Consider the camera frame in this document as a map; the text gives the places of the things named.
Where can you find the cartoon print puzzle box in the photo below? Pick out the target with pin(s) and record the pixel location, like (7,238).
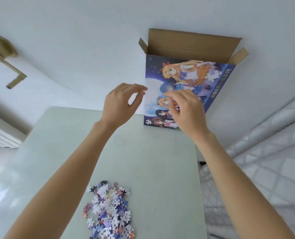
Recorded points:
(192,44)

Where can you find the white radiator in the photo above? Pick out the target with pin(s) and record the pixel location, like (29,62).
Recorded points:
(0,136)

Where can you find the person's left forearm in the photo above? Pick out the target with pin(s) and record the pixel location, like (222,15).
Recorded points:
(62,184)

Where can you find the pile of puzzle pieces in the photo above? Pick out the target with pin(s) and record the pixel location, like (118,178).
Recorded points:
(107,209)

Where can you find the brass wall fixture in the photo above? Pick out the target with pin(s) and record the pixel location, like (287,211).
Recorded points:
(0,48)

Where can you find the person's left hand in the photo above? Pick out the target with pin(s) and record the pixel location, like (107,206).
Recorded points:
(115,109)

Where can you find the person's right hand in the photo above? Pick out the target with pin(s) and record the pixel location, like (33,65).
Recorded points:
(192,116)

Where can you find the person's right forearm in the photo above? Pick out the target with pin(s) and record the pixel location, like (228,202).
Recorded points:
(242,191)

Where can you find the grey patterned curtain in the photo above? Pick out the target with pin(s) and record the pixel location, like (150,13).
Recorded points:
(266,184)

